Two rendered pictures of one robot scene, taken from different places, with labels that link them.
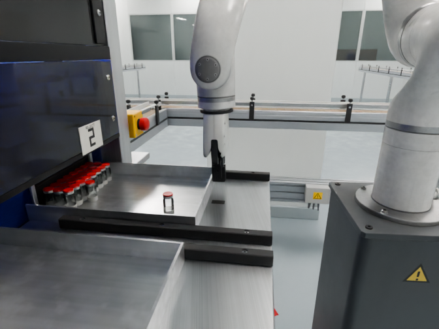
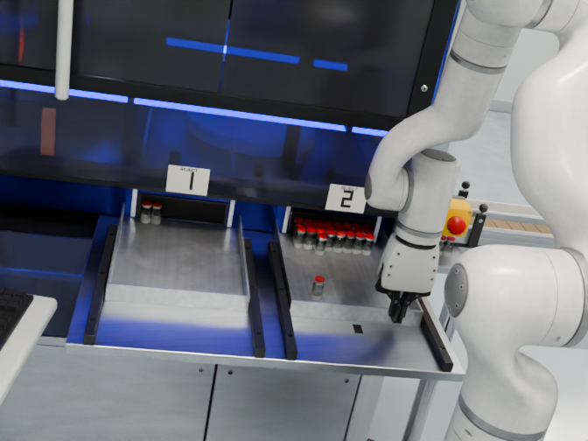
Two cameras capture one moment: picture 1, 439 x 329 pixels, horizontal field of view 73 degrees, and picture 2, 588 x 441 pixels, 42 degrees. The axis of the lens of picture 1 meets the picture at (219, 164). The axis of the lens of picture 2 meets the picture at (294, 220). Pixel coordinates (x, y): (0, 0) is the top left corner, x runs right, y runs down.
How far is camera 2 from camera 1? 119 cm
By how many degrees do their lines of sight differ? 65
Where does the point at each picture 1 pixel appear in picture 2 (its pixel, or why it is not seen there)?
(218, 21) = (382, 148)
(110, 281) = (213, 282)
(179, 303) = (201, 312)
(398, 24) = not seen: hidden behind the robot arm
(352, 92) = not seen: outside the picture
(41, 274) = (212, 255)
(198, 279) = (227, 319)
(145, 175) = not seen: hidden behind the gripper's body
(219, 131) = (388, 257)
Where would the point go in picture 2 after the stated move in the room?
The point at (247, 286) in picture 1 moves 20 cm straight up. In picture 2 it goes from (227, 343) to (243, 242)
